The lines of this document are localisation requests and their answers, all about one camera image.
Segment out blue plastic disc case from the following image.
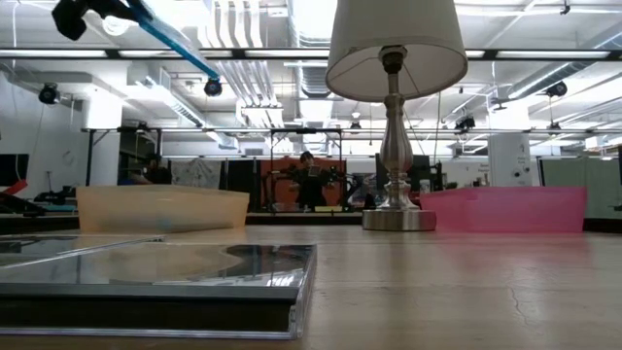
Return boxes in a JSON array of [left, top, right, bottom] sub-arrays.
[[126, 0, 223, 83]]

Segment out orange translucent plastic bin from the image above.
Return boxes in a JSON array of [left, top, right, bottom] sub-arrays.
[[75, 184, 251, 234]]

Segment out clear jewel case black tray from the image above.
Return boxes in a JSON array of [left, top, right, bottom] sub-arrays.
[[0, 233, 166, 268]]

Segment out clear jewel disc case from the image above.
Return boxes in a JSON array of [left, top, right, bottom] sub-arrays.
[[0, 242, 318, 341]]

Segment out black monitor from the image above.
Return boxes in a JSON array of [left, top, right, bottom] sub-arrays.
[[0, 153, 30, 189]]

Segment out person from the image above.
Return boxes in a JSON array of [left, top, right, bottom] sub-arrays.
[[118, 153, 174, 187], [289, 150, 334, 213]]

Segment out red bar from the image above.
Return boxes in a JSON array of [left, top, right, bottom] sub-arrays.
[[0, 178, 31, 198]]

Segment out grey backdrop cloth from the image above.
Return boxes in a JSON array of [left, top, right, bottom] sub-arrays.
[[168, 157, 224, 194]]

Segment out black backdrop cloth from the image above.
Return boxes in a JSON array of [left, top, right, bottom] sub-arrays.
[[221, 158, 261, 215]]

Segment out orange backdrop cloth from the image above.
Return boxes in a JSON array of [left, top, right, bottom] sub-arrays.
[[259, 157, 348, 213]]

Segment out white shade silver table lamp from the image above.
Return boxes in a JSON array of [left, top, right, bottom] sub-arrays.
[[324, 0, 470, 232]]

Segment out black background screen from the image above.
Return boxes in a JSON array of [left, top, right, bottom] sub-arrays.
[[410, 154, 433, 193]]

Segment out white pillar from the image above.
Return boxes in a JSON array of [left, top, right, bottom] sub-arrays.
[[487, 132, 535, 189]]

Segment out pink translucent plastic bin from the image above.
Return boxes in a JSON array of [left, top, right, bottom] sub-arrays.
[[419, 186, 589, 234]]

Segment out pale green partition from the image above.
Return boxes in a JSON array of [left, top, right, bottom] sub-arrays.
[[538, 157, 622, 220]]

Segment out black ceiling light rail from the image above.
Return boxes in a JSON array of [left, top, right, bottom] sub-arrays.
[[0, 47, 622, 61]]

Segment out black metal frame rig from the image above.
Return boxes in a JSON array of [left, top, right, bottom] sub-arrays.
[[84, 125, 164, 188], [268, 126, 344, 215]]

